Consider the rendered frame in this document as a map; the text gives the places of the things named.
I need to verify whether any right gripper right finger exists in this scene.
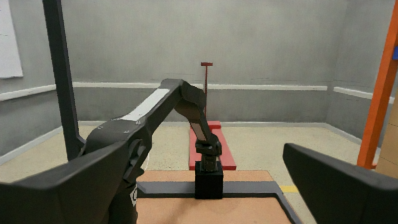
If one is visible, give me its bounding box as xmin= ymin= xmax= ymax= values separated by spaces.
xmin=282 ymin=143 xmax=398 ymax=224

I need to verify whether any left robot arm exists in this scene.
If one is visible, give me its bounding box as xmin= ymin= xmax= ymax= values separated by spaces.
xmin=77 ymin=79 xmax=222 ymax=224

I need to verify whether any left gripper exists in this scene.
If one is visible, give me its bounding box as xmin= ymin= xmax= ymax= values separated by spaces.
xmin=125 ymin=211 xmax=138 ymax=224

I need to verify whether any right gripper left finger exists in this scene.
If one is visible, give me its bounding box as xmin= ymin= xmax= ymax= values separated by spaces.
xmin=0 ymin=141 xmax=129 ymax=224

